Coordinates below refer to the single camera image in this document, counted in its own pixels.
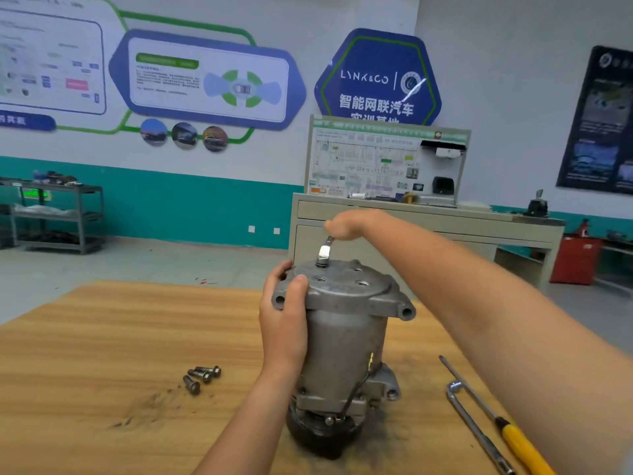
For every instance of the person's right hand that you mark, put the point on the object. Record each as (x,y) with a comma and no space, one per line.
(358,224)

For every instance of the person's left hand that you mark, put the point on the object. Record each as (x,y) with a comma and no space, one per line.
(282,331)

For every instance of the silver combination wrench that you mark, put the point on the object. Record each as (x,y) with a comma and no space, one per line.
(323,250)

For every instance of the removed bolt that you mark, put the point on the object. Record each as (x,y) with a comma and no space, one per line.
(201,375)
(321,262)
(212,371)
(192,385)

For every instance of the grey metal compressor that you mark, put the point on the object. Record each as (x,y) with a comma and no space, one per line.
(341,341)

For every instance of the person's left forearm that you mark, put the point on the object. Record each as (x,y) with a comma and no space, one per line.
(247,435)

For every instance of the person's right forearm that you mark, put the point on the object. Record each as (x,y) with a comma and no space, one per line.
(494,321)

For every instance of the beige workbench cabinet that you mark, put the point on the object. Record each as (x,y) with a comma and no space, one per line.
(307,237)

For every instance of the white wiring display board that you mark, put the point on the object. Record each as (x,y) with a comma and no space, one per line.
(361,158)

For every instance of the small black device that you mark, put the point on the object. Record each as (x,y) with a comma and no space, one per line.
(537,206)

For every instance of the silver L-shaped socket wrench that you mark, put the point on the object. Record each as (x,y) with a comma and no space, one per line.
(470,420)

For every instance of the red cabinet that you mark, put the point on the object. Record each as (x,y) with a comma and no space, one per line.
(576,262)

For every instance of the blue rounded infographic panel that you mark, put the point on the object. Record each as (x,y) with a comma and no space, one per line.
(168,74)

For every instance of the grey metal shelf cart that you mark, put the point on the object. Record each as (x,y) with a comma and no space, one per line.
(54,227)

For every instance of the blue hexagon wall sign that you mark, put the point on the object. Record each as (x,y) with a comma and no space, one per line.
(376,64)

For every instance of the round photo wall decal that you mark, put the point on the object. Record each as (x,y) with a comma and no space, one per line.
(215,138)
(153,131)
(184,134)

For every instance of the dark wall poster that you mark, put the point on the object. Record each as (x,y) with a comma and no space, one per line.
(598,123)

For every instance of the white infographic wall panel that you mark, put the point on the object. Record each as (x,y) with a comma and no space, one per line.
(49,54)

